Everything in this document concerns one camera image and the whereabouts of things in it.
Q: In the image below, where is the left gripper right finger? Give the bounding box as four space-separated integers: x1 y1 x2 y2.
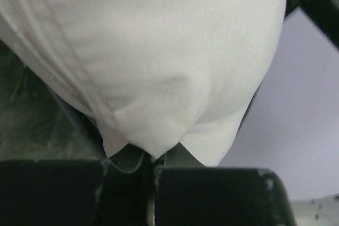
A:
153 144 296 225

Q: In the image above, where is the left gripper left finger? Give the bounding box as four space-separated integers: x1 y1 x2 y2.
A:
1 155 150 225

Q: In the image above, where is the white pillow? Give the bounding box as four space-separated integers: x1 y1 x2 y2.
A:
1 0 286 166

